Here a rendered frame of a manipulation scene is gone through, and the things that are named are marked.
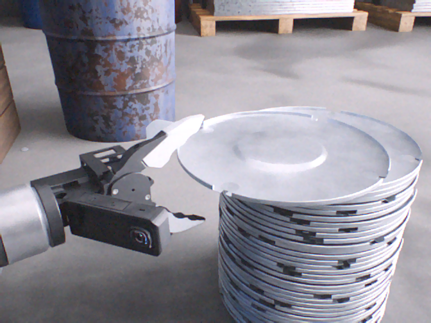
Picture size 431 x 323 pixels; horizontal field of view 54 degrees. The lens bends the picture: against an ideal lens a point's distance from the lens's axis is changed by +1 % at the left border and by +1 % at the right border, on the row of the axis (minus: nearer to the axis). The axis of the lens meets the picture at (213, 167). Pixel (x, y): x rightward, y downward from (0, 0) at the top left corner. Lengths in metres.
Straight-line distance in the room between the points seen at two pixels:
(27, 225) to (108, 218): 0.08
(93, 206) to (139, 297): 0.37
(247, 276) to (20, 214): 0.34
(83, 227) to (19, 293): 0.41
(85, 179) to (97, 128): 0.86
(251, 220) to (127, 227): 0.22
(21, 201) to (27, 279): 0.44
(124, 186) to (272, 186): 0.17
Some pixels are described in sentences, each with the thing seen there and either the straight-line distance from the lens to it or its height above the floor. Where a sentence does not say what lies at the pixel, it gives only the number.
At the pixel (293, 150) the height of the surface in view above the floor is 0.30.
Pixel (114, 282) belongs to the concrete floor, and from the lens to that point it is 0.82.
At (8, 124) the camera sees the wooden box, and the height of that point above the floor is 0.07.
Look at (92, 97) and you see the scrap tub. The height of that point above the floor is 0.15.
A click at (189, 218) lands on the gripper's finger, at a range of 0.55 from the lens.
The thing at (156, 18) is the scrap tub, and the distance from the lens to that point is 1.30.
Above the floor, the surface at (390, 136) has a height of 0.29.
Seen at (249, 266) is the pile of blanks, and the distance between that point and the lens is 0.65.
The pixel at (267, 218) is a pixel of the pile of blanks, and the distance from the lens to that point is 0.56.
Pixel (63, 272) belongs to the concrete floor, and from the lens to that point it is 0.87.
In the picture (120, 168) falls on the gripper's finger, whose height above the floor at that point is 0.34.
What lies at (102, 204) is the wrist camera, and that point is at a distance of 0.44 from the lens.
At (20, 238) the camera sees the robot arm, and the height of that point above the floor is 0.30.
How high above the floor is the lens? 0.55
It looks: 28 degrees down
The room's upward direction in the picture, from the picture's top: straight up
